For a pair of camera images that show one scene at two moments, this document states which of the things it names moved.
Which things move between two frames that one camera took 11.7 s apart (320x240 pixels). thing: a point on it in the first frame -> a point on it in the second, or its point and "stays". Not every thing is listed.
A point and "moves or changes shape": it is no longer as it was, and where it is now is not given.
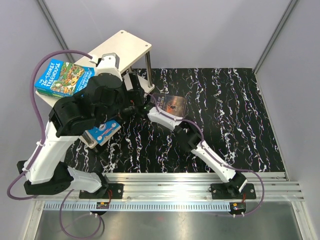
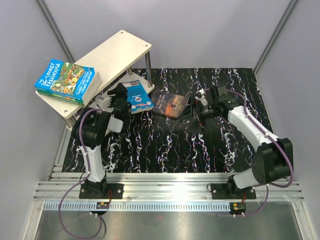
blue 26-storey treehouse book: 62,79 stays
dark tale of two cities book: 174,105 stays
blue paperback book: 98,134 moves or changes shape
